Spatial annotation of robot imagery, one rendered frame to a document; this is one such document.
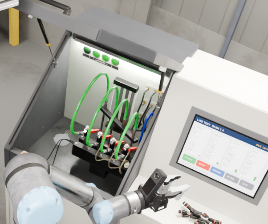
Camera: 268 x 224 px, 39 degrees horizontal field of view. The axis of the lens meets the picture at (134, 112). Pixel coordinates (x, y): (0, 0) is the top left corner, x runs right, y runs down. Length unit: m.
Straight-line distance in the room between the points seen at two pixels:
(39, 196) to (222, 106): 1.05
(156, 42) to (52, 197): 1.34
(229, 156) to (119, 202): 0.76
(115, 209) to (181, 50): 1.13
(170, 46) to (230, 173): 0.76
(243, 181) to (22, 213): 1.19
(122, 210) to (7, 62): 3.49
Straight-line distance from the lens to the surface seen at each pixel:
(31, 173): 1.04
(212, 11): 3.43
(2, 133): 3.63
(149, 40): 2.14
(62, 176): 1.23
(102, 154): 2.10
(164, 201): 1.38
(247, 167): 1.88
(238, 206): 1.99
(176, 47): 2.15
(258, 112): 1.78
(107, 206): 1.26
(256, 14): 3.31
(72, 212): 2.17
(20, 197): 1.02
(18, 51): 4.77
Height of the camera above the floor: 2.47
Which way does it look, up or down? 38 degrees down
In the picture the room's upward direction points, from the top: 14 degrees clockwise
